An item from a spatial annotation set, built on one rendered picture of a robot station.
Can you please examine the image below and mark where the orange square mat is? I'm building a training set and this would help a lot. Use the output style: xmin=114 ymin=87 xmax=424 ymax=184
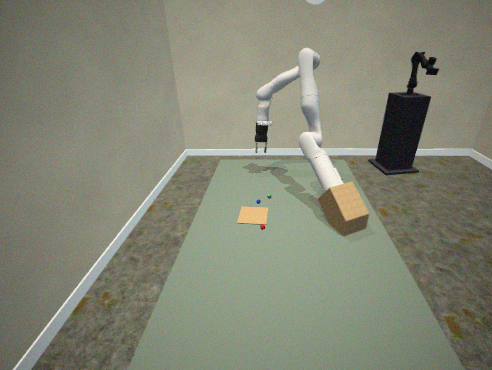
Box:
xmin=237 ymin=207 xmax=268 ymax=225

